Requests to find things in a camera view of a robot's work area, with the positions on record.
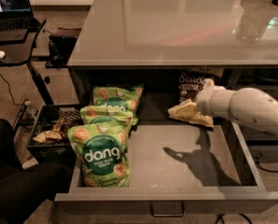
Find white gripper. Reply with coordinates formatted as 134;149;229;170
175;78;226;119

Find dark sea salt chip bag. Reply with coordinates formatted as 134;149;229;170
168;68;223;128

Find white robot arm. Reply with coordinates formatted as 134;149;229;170
169;78;278;135

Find rear green dang chip bag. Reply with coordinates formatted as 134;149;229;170
93;83;144;125

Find green dang chip bag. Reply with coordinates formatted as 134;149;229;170
80;105;133;133
93;83;144;125
67;121;131;188

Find open grey drawer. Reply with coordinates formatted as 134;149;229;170
54;66;278;216

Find front green dang chip bag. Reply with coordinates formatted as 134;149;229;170
67;121;131;188

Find middle green dang chip bag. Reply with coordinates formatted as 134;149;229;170
80;105;133;133

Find snack bags in crate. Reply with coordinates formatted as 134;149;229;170
33;118;65;144

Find black plastic crate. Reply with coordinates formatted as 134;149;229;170
26;105;83;166

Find black laptop stand table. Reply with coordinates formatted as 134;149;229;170
0;15;53;105

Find black laptop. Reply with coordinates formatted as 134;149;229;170
0;0;34;44

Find person's leg in black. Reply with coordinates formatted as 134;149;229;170
0;119;71;224

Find black floor cable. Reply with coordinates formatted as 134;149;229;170
254;158;278;174

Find metal drawer handle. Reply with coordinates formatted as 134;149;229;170
150;202;185;217

